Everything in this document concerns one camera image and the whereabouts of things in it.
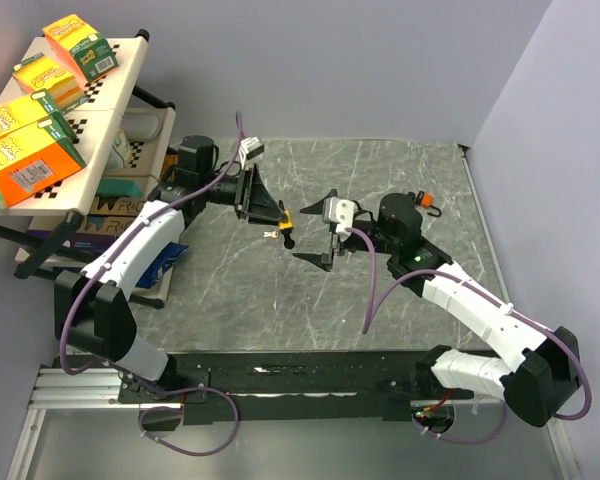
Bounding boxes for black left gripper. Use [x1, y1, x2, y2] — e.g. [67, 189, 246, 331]
[200, 163, 287, 227]

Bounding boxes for yellow padlock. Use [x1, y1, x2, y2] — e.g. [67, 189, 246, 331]
[278, 200, 296, 250]

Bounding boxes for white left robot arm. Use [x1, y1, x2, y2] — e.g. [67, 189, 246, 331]
[54, 135, 289, 402]

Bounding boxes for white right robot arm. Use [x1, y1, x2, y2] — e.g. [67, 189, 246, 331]
[300, 190, 592, 427]

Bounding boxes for blue Doritos chip bag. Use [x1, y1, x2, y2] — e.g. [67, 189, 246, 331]
[136, 242, 189, 289]

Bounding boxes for orange padlock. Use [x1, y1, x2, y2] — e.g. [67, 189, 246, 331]
[407, 190, 442, 218]

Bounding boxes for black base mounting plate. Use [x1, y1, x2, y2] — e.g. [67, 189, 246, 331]
[118, 350, 472, 425]

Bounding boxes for teal box on shelf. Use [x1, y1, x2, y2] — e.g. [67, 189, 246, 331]
[97, 177, 143, 198]

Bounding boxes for white folding shelf rack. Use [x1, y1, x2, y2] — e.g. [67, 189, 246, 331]
[0, 29, 176, 280]

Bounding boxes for orange sponge box top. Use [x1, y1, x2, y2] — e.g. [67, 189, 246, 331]
[42, 14, 119, 83]

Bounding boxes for large orange sponge box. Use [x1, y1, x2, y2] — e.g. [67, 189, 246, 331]
[0, 118, 86, 211]

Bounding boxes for yellow sponge pack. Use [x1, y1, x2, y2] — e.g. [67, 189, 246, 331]
[11, 52, 88, 111]

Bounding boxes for yellow sponge box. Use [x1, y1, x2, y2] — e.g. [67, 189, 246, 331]
[0, 89, 77, 140]

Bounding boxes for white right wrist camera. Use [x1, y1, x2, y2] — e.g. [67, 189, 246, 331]
[322, 197, 357, 242]

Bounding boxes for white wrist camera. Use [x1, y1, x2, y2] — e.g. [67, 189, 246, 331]
[322, 197, 357, 242]
[239, 136, 265, 162]

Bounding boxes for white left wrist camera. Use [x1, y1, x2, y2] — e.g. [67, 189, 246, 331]
[239, 136, 265, 162]

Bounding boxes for aluminium frame rail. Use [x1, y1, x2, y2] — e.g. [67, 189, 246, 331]
[4, 364, 131, 480]

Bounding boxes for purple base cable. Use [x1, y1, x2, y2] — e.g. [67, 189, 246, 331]
[138, 387, 241, 459]

